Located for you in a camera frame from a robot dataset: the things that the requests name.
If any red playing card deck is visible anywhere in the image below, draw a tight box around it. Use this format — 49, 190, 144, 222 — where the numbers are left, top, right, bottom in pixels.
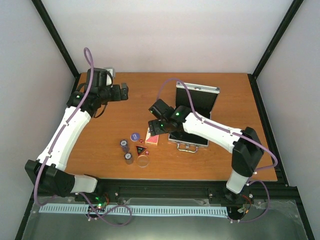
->
144, 128, 159, 146

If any aluminium poker case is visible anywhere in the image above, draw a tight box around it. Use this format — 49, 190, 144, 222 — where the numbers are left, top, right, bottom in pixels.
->
167, 81, 221, 153

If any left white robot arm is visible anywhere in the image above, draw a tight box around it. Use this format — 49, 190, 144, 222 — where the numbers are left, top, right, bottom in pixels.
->
24, 83, 129, 202

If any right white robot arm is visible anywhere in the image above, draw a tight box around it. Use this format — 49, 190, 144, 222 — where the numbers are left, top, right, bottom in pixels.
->
148, 105, 265, 199

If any blue small blind button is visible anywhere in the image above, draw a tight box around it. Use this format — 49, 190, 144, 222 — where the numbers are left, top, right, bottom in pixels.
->
130, 132, 140, 142

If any black red triangular button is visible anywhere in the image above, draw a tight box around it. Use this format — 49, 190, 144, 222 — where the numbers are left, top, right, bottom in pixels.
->
135, 145, 147, 156

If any upper purple chip stack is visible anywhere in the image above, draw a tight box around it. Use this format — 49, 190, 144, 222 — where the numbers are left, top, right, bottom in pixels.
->
120, 139, 130, 153

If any purple chip stack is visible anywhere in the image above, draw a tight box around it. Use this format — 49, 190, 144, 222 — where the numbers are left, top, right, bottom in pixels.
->
124, 152, 134, 165
120, 139, 130, 153

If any clear round dealer button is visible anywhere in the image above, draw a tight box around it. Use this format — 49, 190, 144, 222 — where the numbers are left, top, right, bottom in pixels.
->
136, 155, 150, 168

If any lower purple chip stack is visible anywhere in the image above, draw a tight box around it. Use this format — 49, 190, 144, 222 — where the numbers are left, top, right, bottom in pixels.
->
124, 152, 134, 165

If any left green lit circuit board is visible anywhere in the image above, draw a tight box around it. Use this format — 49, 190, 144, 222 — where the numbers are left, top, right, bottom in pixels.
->
92, 193, 110, 214

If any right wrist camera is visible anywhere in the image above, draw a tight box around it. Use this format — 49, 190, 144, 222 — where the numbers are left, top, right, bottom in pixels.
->
148, 98, 174, 119

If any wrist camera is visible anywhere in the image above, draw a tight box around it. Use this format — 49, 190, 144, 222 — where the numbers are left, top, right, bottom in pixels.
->
148, 98, 174, 119
103, 67, 116, 86

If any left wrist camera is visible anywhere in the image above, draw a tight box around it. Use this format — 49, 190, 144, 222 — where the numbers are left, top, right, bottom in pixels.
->
103, 67, 116, 86

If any light blue slotted cable duct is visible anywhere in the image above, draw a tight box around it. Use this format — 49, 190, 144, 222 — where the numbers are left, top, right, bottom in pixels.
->
38, 203, 228, 218

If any black aluminium frame rail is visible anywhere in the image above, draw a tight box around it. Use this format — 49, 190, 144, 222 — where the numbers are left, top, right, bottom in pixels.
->
32, 177, 300, 208

